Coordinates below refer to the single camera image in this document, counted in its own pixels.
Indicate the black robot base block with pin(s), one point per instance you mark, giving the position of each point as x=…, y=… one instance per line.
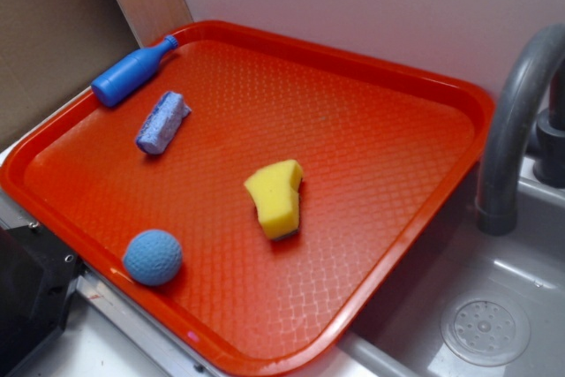
x=39, y=274

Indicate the blue dimpled ball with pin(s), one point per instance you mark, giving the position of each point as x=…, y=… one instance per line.
x=153, y=258

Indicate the yellow sponge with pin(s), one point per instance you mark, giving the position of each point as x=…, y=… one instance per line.
x=274, y=190

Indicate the red plastic tray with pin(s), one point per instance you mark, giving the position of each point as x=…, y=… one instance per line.
x=381, y=145

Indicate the blue plastic toy bottle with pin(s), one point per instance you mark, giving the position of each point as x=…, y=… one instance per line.
x=131, y=72

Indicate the grey curved faucet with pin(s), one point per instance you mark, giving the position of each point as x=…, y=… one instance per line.
x=524, y=95

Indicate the grey plastic sink basin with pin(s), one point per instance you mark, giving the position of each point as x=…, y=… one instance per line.
x=463, y=303

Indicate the brown cardboard panel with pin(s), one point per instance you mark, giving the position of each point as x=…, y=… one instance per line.
x=50, y=51

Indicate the dark faucet handle base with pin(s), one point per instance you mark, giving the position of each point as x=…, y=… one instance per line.
x=549, y=167

